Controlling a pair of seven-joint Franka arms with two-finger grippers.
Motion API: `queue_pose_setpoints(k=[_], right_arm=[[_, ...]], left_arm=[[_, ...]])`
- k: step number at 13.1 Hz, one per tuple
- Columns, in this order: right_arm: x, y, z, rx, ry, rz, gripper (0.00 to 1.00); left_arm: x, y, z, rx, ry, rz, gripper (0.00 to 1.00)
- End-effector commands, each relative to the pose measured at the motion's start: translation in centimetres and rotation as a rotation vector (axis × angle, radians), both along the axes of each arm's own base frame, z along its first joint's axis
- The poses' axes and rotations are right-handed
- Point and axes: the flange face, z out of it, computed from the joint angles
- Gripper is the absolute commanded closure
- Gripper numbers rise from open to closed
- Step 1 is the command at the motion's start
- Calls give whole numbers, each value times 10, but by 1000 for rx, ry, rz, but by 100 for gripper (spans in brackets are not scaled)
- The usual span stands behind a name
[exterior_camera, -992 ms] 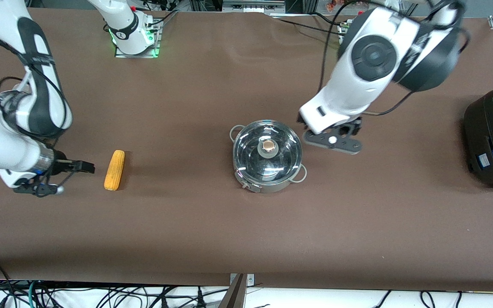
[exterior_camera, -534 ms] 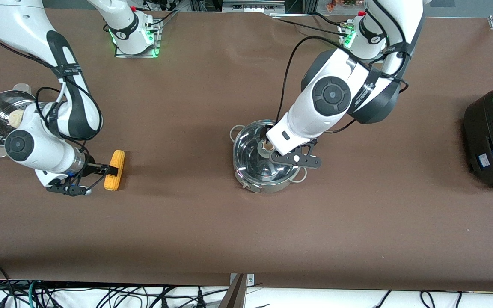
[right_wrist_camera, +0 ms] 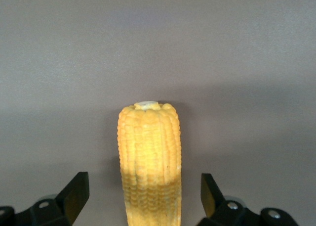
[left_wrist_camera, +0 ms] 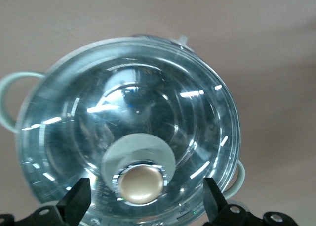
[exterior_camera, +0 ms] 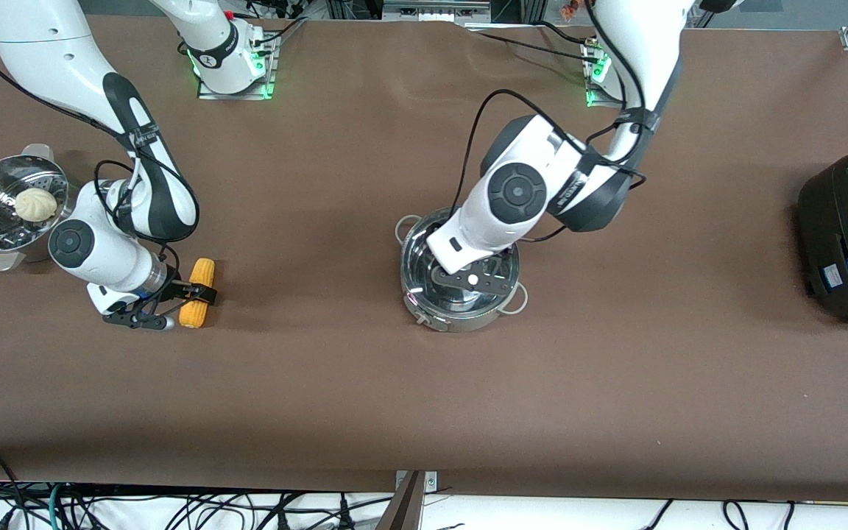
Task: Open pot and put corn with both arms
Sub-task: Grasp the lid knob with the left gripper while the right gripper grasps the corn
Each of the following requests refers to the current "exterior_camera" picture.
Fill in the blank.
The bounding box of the yellow corn cob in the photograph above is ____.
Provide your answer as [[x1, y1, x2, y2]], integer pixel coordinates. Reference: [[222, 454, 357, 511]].
[[178, 258, 218, 329]]

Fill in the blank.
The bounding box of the glass pot lid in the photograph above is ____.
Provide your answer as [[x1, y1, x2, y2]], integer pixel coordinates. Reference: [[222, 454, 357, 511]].
[[401, 209, 520, 314]]

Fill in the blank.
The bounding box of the white steamed bun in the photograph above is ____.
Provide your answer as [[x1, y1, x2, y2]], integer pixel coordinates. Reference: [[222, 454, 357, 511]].
[[13, 188, 60, 224]]

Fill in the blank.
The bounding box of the brown table cover sheet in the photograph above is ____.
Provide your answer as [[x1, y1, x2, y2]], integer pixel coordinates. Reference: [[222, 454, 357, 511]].
[[0, 13, 848, 503]]

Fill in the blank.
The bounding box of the steel pot with grey handles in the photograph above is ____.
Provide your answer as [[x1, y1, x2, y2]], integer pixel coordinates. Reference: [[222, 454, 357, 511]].
[[395, 208, 529, 333]]

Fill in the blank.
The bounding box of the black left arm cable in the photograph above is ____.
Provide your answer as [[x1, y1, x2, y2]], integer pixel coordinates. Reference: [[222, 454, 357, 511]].
[[450, 0, 649, 244]]

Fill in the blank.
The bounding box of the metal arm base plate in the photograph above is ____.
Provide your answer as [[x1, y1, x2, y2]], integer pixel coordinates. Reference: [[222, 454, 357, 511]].
[[584, 40, 621, 109], [197, 29, 278, 100]]

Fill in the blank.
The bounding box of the long black base cable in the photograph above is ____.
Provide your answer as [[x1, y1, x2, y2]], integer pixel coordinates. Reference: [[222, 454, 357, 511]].
[[467, 28, 600, 63]]

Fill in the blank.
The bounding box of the teal floor cable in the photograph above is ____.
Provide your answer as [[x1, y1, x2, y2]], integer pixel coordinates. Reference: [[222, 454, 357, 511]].
[[47, 482, 66, 530]]

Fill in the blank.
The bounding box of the short black base cable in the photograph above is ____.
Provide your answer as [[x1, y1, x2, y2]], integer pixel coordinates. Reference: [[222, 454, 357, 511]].
[[533, 19, 596, 48]]

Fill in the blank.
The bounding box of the metal bracket with grey bar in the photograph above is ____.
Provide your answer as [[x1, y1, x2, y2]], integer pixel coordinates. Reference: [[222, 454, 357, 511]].
[[375, 470, 439, 530]]

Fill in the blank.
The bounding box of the aluminium frame beam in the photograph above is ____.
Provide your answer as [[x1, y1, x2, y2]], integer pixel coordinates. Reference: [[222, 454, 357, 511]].
[[381, 0, 492, 23]]

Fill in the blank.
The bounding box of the black cable at arm base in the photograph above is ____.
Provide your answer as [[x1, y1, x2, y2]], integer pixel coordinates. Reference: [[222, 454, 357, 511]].
[[247, 16, 308, 48]]

